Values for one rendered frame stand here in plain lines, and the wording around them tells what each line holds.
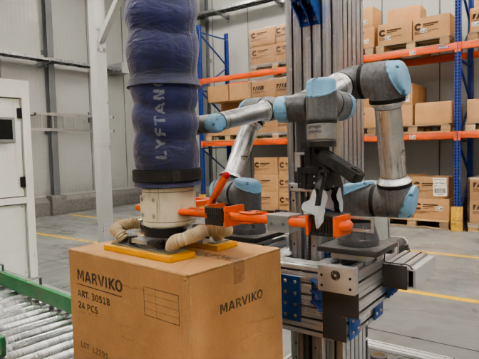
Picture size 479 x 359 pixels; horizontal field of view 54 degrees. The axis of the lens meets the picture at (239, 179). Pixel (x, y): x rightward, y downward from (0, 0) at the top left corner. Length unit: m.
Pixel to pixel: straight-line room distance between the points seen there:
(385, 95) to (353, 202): 0.40
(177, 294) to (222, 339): 0.20
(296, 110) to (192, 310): 0.60
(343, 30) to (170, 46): 0.82
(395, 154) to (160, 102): 0.78
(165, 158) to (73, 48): 11.02
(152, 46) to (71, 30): 11.03
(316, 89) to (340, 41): 0.85
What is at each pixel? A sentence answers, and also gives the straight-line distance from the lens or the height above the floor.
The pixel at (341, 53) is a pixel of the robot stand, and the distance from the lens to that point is 1.99.
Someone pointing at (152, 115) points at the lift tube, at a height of 1.50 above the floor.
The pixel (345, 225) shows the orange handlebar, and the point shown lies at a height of 1.21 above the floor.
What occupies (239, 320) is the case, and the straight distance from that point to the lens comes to 1.42.
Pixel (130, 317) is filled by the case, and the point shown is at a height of 0.91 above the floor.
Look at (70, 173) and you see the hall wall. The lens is 12.03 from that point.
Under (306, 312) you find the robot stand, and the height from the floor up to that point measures 0.77.
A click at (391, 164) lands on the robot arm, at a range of 1.65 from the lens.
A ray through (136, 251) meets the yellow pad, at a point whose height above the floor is 1.09.
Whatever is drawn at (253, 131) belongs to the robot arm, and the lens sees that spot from 2.18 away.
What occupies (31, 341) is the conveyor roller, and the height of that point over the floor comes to 0.54.
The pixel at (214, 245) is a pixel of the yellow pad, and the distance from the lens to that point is 1.51.
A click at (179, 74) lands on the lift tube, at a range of 1.48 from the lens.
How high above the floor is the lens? 1.39
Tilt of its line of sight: 4 degrees down
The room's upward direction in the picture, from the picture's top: 1 degrees counter-clockwise
